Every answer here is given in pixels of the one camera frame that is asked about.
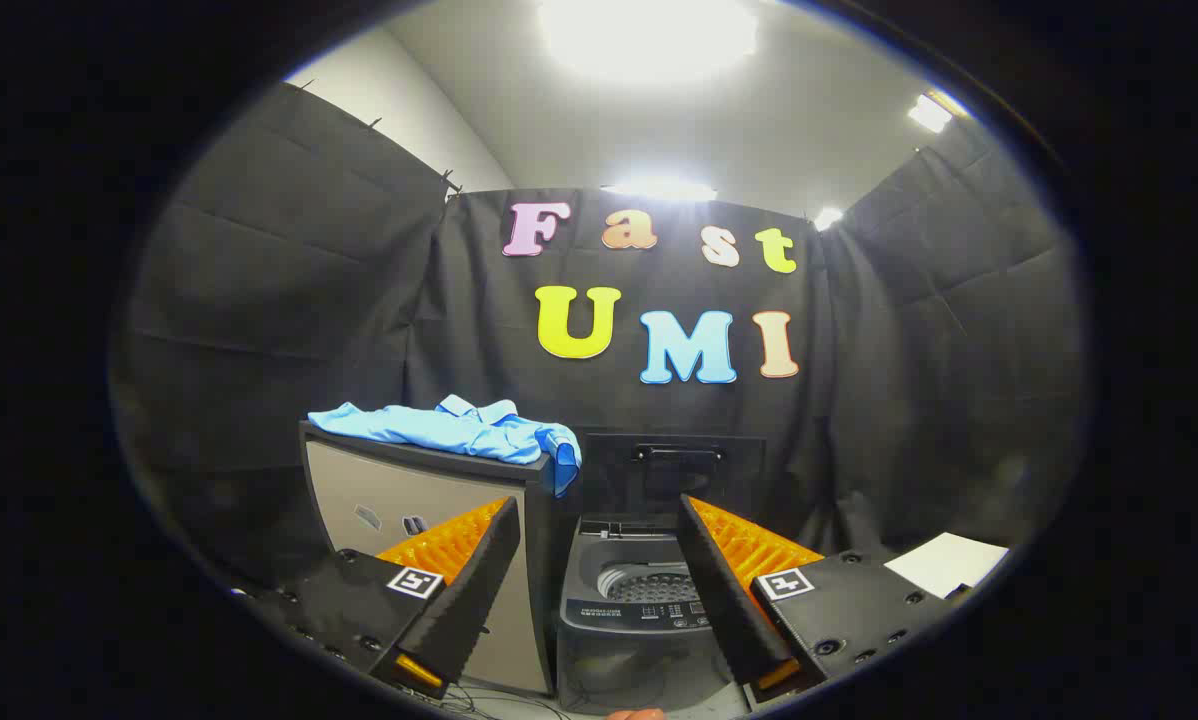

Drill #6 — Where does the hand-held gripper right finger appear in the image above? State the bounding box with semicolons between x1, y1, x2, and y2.
677;493;970;707

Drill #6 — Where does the large ceiling light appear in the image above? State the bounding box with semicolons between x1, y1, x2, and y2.
539;0;760;83

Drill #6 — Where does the light blue polo shirt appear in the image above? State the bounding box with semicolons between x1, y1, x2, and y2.
307;395;583;499

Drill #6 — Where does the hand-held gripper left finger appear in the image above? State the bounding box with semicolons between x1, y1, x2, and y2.
259;497;522;701

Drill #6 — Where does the dark transparent washing machine lid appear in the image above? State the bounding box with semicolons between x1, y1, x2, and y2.
579;432;768;523

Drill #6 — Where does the grey cabinet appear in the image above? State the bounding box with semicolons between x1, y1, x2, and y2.
299;420;560;698

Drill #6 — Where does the long ceiling light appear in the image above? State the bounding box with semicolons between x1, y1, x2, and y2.
604;178;717;203

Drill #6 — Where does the white sheet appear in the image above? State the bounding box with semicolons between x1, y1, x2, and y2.
884;532;1010;599

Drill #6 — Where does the grey washing machine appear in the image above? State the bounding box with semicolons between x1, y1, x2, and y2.
556;432;770;713

